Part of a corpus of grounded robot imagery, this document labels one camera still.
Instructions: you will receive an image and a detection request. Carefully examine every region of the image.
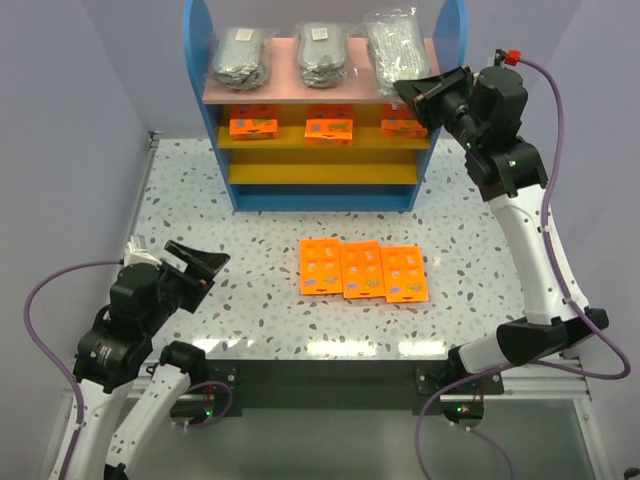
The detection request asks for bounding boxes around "silver scrubber pack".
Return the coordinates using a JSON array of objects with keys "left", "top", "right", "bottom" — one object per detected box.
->
[
  {"left": 364, "top": 6, "right": 431, "bottom": 103},
  {"left": 296, "top": 22, "right": 359, "bottom": 89},
  {"left": 207, "top": 27, "right": 277, "bottom": 91}
]

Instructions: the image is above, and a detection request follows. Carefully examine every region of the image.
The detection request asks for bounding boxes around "orange sponge pack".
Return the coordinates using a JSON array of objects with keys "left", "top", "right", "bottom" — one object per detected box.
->
[
  {"left": 381, "top": 104, "right": 429, "bottom": 138},
  {"left": 380, "top": 245, "right": 429, "bottom": 303},
  {"left": 304, "top": 104, "right": 354, "bottom": 146},
  {"left": 229, "top": 104, "right": 279, "bottom": 140},
  {"left": 340, "top": 241, "right": 385, "bottom": 299}
]

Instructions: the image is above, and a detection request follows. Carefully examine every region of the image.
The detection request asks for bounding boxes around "orange sponge pack hidden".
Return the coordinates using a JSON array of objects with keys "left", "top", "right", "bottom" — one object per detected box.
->
[{"left": 299, "top": 238, "right": 343, "bottom": 295}]

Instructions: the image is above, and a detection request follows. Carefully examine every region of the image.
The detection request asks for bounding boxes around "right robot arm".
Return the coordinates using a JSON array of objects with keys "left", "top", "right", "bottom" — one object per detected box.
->
[{"left": 394, "top": 66, "right": 609, "bottom": 378}]

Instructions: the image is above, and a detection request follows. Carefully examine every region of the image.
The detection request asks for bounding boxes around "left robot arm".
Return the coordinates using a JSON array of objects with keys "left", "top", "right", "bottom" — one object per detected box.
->
[{"left": 49, "top": 236, "right": 230, "bottom": 479}]

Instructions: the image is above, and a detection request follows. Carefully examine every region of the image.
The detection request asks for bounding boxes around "orange sponge pack on shelf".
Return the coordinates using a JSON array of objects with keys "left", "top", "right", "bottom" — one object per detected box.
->
[{"left": 381, "top": 104, "right": 429, "bottom": 138}]

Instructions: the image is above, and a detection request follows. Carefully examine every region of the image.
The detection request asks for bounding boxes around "blue shelf unit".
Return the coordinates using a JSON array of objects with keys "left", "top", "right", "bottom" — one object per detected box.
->
[{"left": 183, "top": 1, "right": 468, "bottom": 212}]

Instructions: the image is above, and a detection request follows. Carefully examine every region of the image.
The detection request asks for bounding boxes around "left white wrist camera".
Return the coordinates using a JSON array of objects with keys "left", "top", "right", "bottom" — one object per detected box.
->
[{"left": 123, "top": 235, "right": 161, "bottom": 270}]

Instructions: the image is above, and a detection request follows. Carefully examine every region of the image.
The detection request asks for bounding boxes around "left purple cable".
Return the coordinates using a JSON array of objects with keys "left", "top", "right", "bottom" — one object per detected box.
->
[{"left": 23, "top": 259, "right": 124, "bottom": 480}]

